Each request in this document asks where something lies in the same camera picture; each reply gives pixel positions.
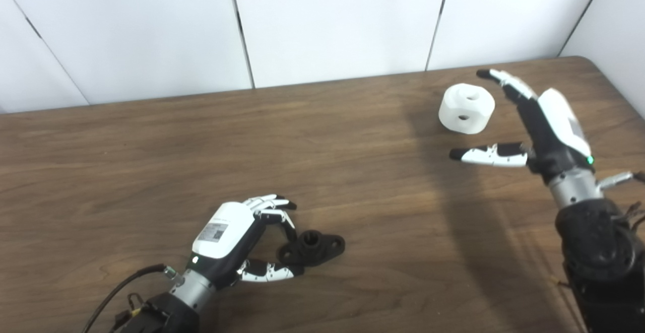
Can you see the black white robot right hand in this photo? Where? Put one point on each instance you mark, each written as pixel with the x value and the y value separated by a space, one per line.
pixel 559 126

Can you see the black white robot left hand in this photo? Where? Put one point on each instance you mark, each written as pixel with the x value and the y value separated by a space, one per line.
pixel 224 232

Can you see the round white plastic piece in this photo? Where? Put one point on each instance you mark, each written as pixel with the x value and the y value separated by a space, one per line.
pixel 476 109

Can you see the black flanged holder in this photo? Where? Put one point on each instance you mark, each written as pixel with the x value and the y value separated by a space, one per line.
pixel 322 247

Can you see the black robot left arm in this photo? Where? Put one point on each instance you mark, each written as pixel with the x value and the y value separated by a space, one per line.
pixel 166 315

